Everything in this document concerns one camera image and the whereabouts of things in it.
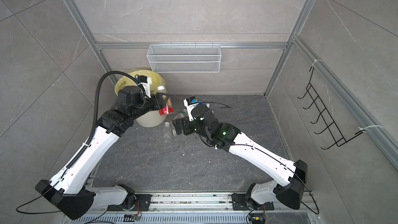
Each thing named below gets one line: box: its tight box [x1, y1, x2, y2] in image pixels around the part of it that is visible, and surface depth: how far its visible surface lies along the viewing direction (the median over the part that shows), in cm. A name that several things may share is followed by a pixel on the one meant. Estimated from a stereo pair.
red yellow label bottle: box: [157, 85, 175, 117], surface depth 68 cm
